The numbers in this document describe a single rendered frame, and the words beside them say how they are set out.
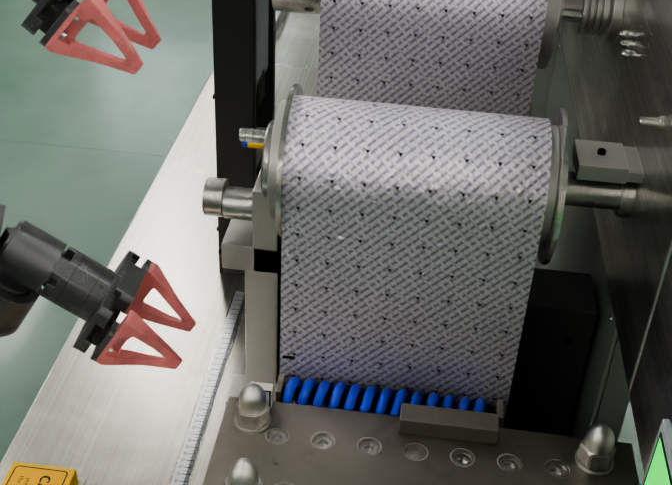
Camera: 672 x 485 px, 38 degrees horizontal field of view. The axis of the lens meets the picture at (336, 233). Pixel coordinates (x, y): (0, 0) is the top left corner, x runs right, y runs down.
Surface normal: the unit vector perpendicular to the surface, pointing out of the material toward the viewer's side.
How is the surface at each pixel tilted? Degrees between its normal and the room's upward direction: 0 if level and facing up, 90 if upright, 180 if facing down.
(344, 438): 0
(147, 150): 0
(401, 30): 92
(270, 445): 0
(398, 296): 90
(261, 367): 90
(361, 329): 90
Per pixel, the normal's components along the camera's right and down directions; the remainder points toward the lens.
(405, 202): -0.11, 0.45
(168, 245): 0.04, -0.83
